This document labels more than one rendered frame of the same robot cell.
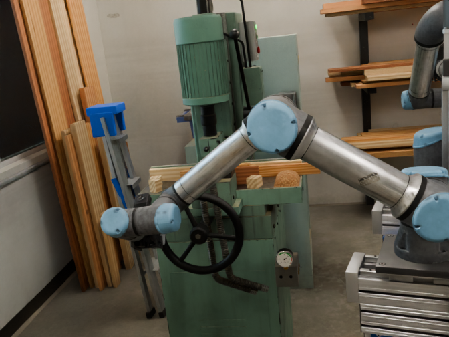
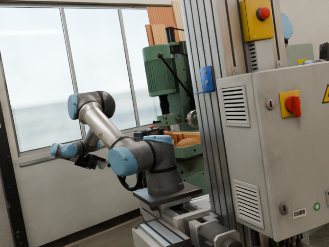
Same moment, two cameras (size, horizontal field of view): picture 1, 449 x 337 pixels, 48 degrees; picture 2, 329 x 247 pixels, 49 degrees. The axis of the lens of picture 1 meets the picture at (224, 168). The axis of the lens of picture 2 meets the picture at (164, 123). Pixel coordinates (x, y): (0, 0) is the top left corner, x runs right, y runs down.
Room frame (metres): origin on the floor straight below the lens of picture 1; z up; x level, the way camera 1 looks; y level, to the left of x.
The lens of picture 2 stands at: (0.18, -1.52, 1.22)
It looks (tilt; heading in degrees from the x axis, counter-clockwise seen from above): 5 degrees down; 43
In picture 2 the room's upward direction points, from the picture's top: 9 degrees counter-clockwise
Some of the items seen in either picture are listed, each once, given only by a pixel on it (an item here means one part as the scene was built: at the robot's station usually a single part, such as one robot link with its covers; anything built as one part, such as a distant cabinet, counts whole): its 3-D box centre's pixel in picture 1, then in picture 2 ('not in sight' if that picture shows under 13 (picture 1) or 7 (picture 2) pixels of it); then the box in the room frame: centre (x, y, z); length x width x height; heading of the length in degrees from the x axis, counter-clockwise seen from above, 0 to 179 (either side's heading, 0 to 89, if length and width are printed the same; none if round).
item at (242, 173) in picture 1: (229, 176); (165, 138); (1.80, -0.01, 0.93); 0.22 x 0.01 x 0.06; 79
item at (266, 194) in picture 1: (220, 194); (160, 149); (1.79, 0.03, 0.87); 0.61 x 0.30 x 0.06; 79
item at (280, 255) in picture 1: (284, 259); not in sight; (1.65, -0.18, 0.65); 0.06 x 0.04 x 0.08; 79
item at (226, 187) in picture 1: (214, 189); not in sight; (1.71, 0.04, 0.92); 0.15 x 0.13 x 0.09; 79
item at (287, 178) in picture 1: (286, 176); (187, 141); (1.76, -0.22, 0.92); 0.14 x 0.09 x 0.04; 169
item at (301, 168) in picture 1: (248, 172); (182, 137); (1.88, -0.09, 0.92); 0.54 x 0.02 x 0.04; 79
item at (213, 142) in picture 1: (213, 145); (169, 120); (1.92, 0.03, 1.03); 0.14 x 0.07 x 0.09; 169
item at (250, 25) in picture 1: (248, 41); not in sight; (2.19, -0.16, 1.40); 0.10 x 0.06 x 0.16; 169
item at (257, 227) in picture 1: (224, 204); (187, 158); (2.02, 0.02, 0.76); 0.57 x 0.45 x 0.09; 169
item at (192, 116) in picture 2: not in sight; (195, 118); (2.01, -0.11, 1.02); 0.12 x 0.03 x 0.12; 169
